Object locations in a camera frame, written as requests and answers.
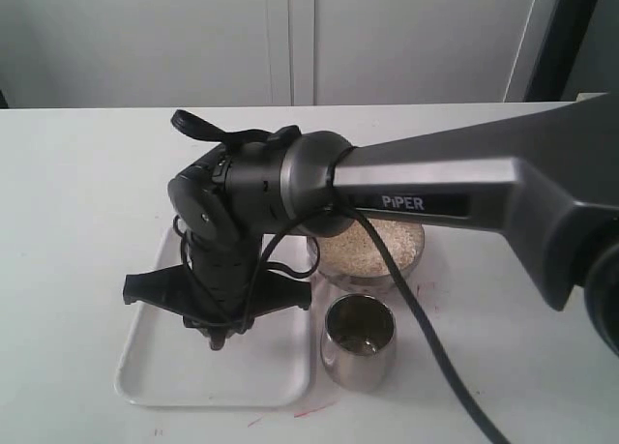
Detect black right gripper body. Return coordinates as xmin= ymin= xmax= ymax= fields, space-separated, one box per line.
xmin=123 ymin=232 xmax=310 ymax=350

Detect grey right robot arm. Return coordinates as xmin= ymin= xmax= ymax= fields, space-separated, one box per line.
xmin=123 ymin=94 xmax=618 ymax=349

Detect steel bowl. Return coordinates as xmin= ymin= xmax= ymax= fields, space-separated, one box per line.
xmin=307 ymin=238 xmax=424 ymax=295

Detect white rice heap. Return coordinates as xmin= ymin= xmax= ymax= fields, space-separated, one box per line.
xmin=317 ymin=219 xmax=425 ymax=278

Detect small stainless steel cup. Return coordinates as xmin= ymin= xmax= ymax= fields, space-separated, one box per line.
xmin=320 ymin=293 xmax=397 ymax=393

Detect white cabinet doors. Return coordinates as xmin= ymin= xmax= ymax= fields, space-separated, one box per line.
xmin=1 ymin=0 xmax=558 ymax=107

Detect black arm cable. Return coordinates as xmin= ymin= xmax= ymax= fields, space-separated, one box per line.
xmin=169 ymin=108 xmax=510 ymax=444

